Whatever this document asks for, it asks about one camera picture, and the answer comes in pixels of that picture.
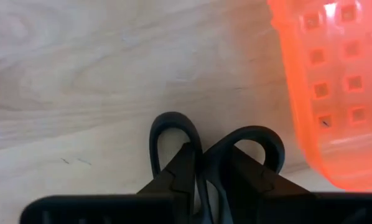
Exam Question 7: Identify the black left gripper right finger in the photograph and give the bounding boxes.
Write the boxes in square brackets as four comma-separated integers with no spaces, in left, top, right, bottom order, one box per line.
[225,146,314,224]

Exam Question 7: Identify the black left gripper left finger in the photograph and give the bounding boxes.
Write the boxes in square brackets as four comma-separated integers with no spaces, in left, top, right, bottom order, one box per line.
[137,142,196,224]

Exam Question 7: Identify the black handled scissors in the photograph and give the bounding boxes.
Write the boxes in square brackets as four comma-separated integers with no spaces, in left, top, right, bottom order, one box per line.
[148,111,286,224]

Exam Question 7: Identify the translucent orange plastic basket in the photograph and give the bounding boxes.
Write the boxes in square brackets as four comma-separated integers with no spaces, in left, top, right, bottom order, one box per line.
[266,0,372,192]

